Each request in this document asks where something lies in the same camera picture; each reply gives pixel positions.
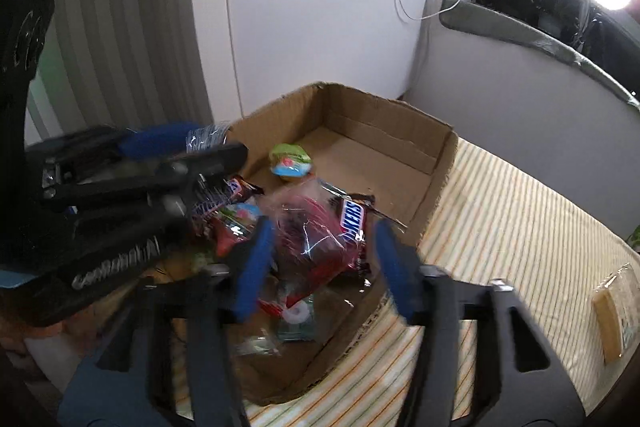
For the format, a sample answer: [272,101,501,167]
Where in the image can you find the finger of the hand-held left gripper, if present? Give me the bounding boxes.
[44,142,250,214]
[46,121,202,168]

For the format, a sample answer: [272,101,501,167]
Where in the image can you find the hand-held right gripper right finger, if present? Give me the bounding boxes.
[374,219,586,427]

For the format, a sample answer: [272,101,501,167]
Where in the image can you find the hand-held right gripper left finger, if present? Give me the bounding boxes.
[95,216,277,427]

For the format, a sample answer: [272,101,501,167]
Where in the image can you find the clear crinkled snack packet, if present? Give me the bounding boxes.
[186,122,232,155]

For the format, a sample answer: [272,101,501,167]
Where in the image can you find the brown chocolate bar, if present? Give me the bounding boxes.
[320,179,401,283]
[192,174,263,223]

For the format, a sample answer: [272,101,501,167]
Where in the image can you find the clear bag with red snack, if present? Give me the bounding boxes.
[260,179,373,308]

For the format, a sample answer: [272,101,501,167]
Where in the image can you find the teal candy packet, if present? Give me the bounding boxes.
[277,294,321,343]

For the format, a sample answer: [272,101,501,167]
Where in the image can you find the cardboard box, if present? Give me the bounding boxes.
[145,82,458,408]

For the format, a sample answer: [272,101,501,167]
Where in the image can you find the striped bed sheet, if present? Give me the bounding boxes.
[240,139,640,427]

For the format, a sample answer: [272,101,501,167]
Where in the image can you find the blue cloth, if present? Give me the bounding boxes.
[57,347,151,427]

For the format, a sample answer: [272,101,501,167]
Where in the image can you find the wrapped bread loaf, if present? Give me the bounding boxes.
[592,264,640,365]

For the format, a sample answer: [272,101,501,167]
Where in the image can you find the grey windowsill cover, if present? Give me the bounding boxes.
[437,0,640,112]

